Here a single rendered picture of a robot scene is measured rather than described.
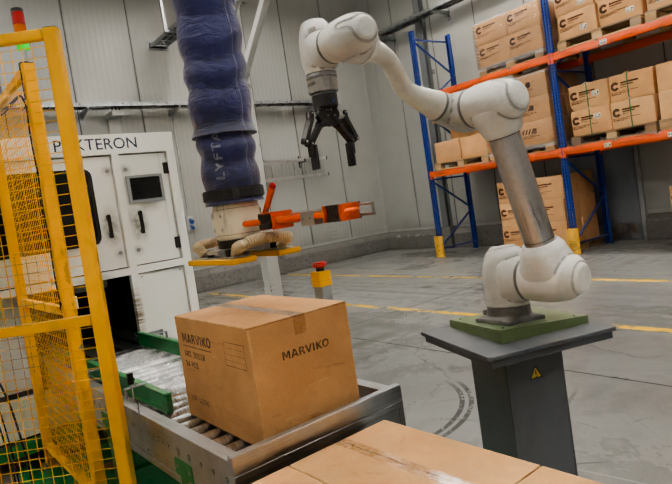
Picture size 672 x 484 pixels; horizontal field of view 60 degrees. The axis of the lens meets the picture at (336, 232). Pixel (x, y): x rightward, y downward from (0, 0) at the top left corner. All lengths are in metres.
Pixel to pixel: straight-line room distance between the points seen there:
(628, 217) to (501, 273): 8.42
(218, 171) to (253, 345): 0.63
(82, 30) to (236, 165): 9.46
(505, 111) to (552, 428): 1.11
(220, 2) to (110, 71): 9.18
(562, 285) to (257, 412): 1.05
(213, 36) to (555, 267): 1.38
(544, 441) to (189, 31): 1.89
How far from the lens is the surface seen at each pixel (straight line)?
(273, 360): 1.93
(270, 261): 5.14
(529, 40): 9.77
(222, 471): 1.93
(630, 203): 10.44
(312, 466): 1.84
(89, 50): 11.36
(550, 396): 2.24
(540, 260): 1.98
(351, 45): 1.58
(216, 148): 2.11
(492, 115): 1.89
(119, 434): 2.51
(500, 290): 2.13
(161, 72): 11.68
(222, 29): 2.19
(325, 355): 2.04
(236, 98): 2.14
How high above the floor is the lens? 1.30
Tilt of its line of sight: 3 degrees down
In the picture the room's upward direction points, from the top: 8 degrees counter-clockwise
